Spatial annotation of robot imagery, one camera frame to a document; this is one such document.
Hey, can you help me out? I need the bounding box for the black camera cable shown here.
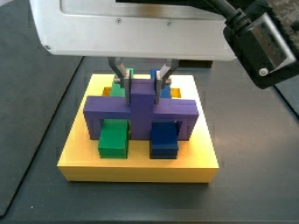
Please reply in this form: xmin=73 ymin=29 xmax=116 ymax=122
xmin=204 ymin=0 xmax=250 ymax=27

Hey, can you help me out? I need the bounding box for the purple puzzle block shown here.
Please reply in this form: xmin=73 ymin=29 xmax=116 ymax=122
xmin=83 ymin=79 xmax=199 ymax=141

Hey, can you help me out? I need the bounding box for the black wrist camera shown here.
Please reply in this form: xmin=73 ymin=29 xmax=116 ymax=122
xmin=223 ymin=9 xmax=299 ymax=89

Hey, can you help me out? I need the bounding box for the green bar block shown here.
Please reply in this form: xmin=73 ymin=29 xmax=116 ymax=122
xmin=97 ymin=67 xmax=136 ymax=160

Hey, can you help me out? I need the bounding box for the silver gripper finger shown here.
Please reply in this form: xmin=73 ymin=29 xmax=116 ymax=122
xmin=155 ymin=59 xmax=179 ymax=103
xmin=108 ymin=57 xmax=131 ymax=104

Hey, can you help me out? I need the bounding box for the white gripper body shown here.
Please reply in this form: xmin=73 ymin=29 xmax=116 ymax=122
xmin=29 ymin=0 xmax=235 ymax=61

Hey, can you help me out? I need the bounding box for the yellow slotted board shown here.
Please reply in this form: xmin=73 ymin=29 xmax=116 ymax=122
xmin=56 ymin=73 xmax=220 ymax=184

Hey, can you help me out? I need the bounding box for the blue bar block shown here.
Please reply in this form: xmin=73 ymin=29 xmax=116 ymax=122
xmin=148 ymin=68 xmax=181 ymax=160

